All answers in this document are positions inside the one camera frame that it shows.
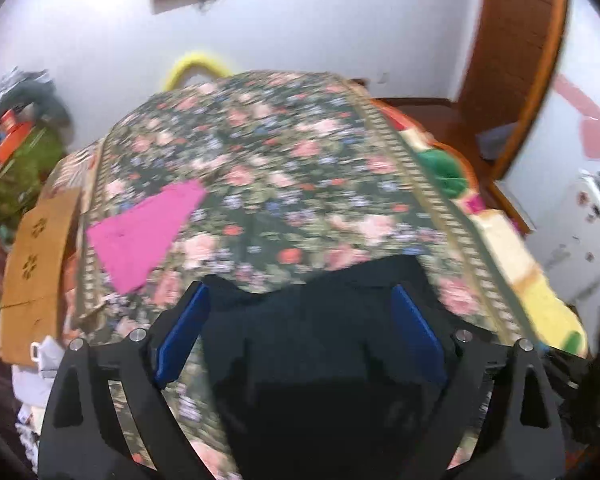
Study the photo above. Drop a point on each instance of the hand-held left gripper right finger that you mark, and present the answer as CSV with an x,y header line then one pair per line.
x,y
420,332

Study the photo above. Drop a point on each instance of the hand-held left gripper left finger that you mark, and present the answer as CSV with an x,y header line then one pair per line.
x,y
180,330

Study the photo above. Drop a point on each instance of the black pants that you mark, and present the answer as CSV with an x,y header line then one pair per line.
x,y
320,360

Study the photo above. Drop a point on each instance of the pink cloth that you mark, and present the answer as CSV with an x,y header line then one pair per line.
x,y
140,230

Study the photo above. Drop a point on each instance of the white refrigerator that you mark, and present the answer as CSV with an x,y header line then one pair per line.
x,y
575,240

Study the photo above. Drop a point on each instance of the colourful fleece blanket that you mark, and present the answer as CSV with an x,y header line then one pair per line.
x,y
510,245

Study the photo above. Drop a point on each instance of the white crumpled bag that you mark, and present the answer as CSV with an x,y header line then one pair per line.
x,y
45,360

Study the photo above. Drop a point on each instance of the wooden lap desk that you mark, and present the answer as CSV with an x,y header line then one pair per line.
x,y
37,260

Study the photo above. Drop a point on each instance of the floral bedspread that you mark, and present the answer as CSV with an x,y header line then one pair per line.
x,y
290,170

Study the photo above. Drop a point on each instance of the striped cloth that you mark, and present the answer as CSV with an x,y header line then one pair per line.
x,y
75,162

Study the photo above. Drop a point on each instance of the orange box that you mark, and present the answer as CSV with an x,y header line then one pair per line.
x,y
12,141

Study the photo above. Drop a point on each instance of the grey plush pillow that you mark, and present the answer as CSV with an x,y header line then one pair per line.
x,y
52,102

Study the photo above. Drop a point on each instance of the yellow foam tube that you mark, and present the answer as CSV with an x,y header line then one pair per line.
x,y
192,60

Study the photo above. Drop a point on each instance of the wooden door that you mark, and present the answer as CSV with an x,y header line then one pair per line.
x,y
515,60

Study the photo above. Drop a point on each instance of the pile of clothes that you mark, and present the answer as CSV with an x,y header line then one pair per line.
x,y
10,85

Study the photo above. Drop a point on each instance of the pink wall decoration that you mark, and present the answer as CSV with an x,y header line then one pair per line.
x,y
595,125

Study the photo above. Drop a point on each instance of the white wall outlet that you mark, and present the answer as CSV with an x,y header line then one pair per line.
x,y
382,77

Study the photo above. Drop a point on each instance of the wooden bed post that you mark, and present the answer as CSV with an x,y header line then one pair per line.
x,y
360,81

